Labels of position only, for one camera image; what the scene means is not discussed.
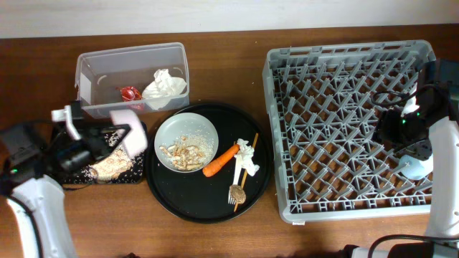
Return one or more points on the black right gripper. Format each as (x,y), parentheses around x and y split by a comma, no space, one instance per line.
(382,129)

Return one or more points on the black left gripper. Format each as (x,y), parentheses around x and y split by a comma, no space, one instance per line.
(92,147)

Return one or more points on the pink bowl with rice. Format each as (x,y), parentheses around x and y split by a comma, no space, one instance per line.
(135,142)

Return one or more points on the red snack wrapper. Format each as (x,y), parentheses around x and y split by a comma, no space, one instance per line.
(130,94)

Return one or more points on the light blue cup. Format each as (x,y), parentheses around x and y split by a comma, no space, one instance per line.
(414,168)

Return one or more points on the white tissue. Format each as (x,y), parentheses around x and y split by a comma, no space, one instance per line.
(163,87)

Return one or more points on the grey dishwasher rack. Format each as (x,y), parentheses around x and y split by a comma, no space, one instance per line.
(318,99)

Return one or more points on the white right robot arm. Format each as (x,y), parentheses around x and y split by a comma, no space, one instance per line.
(441,236)

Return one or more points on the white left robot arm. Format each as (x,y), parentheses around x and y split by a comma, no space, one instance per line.
(31,178)

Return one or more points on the clear plastic waste bin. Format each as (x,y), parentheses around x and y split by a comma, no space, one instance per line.
(100,76)

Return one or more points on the black rectangular tray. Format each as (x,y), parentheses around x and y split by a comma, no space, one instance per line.
(112,139)

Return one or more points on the spilled rice pile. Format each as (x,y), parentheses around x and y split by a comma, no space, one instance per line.
(118,167)

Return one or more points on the grey plate with food scraps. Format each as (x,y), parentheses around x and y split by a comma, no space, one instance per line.
(186,142)

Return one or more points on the round black serving tray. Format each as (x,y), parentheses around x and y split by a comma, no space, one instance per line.
(193,196)

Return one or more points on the orange carrot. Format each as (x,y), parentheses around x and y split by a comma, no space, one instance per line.
(216,165)

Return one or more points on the white plastic fork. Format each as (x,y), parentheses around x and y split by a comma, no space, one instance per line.
(238,168)

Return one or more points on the crumpled white napkin on tray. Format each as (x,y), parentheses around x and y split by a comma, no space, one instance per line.
(246,153)

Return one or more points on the brown cookie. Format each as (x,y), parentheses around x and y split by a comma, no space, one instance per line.
(237,195)

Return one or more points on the wooden chopstick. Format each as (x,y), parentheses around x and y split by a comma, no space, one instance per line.
(244,174)

